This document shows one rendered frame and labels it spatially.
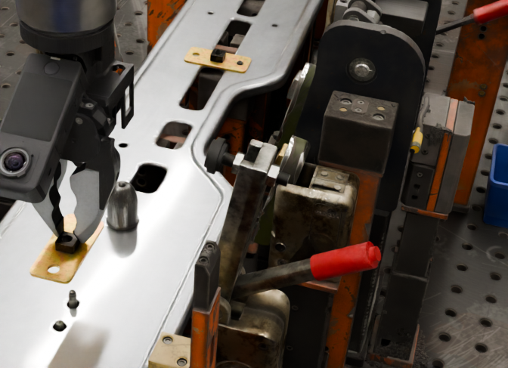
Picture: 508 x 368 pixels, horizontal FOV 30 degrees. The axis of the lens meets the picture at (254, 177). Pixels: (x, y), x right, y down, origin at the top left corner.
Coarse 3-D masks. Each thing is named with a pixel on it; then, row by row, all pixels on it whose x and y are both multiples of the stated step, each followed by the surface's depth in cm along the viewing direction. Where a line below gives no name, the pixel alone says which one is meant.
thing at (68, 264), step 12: (72, 216) 87; (72, 228) 85; (48, 240) 84; (60, 240) 83; (72, 240) 83; (48, 252) 83; (60, 252) 83; (72, 252) 83; (84, 252) 83; (36, 264) 82; (48, 264) 82; (60, 264) 82; (72, 264) 82; (36, 276) 81; (48, 276) 81; (60, 276) 81; (72, 276) 81
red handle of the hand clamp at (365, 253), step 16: (320, 256) 77; (336, 256) 76; (352, 256) 75; (368, 256) 74; (256, 272) 80; (272, 272) 79; (288, 272) 78; (304, 272) 77; (320, 272) 76; (336, 272) 76; (352, 272) 75; (240, 288) 80; (256, 288) 80; (272, 288) 79
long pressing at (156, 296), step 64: (192, 0) 138; (320, 0) 139; (192, 64) 123; (256, 64) 124; (128, 128) 111; (192, 128) 112; (64, 192) 101; (192, 192) 102; (0, 256) 92; (128, 256) 94; (192, 256) 94; (0, 320) 86; (64, 320) 86; (128, 320) 87
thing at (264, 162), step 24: (216, 144) 72; (264, 144) 73; (216, 168) 73; (240, 168) 71; (264, 168) 71; (240, 192) 72; (264, 192) 76; (240, 216) 74; (240, 240) 75; (240, 264) 78
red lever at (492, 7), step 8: (504, 0) 110; (480, 8) 111; (488, 8) 111; (496, 8) 110; (504, 8) 110; (472, 16) 112; (480, 16) 111; (488, 16) 111; (496, 16) 110; (504, 16) 111; (448, 24) 114; (456, 24) 113; (464, 24) 112; (480, 24) 112; (440, 32) 114
